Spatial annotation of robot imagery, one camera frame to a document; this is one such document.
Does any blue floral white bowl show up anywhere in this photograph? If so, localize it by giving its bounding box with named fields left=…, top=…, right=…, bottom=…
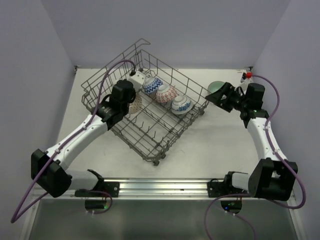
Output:
left=171, top=95, right=193, bottom=115

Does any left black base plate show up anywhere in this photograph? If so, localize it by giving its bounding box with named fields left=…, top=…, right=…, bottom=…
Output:
left=74, top=181, right=120, bottom=198

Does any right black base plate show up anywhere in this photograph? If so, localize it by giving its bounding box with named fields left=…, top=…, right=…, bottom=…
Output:
left=206, top=178, right=248, bottom=198

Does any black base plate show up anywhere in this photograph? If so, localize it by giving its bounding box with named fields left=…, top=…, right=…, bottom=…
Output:
left=206, top=178, right=248, bottom=198
left=74, top=181, right=120, bottom=198

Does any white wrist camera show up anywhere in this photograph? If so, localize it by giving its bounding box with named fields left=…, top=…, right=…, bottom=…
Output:
left=239, top=72, right=253, bottom=89
left=128, top=71, right=146, bottom=89

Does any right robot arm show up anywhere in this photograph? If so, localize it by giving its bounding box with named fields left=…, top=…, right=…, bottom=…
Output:
left=206, top=81, right=298, bottom=201

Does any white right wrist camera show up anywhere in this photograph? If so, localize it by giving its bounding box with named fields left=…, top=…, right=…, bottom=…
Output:
left=239, top=72, right=253, bottom=89

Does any pale green bowl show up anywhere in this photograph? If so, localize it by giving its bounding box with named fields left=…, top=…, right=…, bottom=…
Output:
left=207, top=80, right=225, bottom=94

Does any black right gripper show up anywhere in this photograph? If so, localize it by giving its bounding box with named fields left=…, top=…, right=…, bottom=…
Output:
left=205, top=81, right=248, bottom=112

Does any grey wire dish rack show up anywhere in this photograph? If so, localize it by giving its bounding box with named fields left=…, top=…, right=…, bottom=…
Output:
left=81, top=38, right=209, bottom=166

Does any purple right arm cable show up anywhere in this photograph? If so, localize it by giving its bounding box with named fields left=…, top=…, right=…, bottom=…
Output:
left=204, top=73, right=309, bottom=240

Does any blue zigzag bowl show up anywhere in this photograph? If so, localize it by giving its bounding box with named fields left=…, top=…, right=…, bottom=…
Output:
left=143, top=77, right=163, bottom=95

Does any red lattice bowl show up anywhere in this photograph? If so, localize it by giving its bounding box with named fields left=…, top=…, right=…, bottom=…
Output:
left=155, top=84, right=178, bottom=103

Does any aluminium mounting rail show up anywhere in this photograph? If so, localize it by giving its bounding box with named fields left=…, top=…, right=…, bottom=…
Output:
left=34, top=177, right=293, bottom=201

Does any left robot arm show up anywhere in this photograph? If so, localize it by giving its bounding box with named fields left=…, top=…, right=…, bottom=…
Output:
left=31, top=80, right=136, bottom=198

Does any red dotted pattern bowl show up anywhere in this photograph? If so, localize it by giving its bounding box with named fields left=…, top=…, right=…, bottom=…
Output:
left=128, top=93, right=142, bottom=115

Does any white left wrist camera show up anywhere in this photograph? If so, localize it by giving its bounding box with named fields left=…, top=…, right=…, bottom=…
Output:
left=128, top=71, right=146, bottom=89

